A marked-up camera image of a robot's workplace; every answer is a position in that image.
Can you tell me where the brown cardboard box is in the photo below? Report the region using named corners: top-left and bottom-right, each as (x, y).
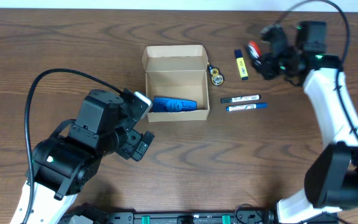
top-left (142, 45), bottom-right (210, 122)

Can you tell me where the blue marker pen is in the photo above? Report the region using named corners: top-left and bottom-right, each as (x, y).
top-left (226, 103), bottom-right (268, 112)

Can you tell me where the red and black stapler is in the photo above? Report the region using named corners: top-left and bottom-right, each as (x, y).
top-left (247, 40), bottom-right (261, 60)

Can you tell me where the correction tape dispenser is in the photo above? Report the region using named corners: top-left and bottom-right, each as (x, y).
top-left (207, 63), bottom-right (225, 86)

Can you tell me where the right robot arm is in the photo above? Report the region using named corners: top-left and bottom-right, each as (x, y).
top-left (248, 21), bottom-right (358, 223)

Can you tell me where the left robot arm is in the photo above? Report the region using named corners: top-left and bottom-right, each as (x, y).
top-left (11, 89), bottom-right (154, 223)

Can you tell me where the black marker pen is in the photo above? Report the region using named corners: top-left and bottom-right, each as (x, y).
top-left (220, 95), bottom-right (261, 103)

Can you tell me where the blue plastic stapler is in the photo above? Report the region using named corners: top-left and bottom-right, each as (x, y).
top-left (153, 97), bottom-right (197, 113)

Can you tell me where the yellow highlighter with blue cap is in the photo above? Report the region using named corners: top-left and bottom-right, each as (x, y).
top-left (234, 49), bottom-right (248, 80)

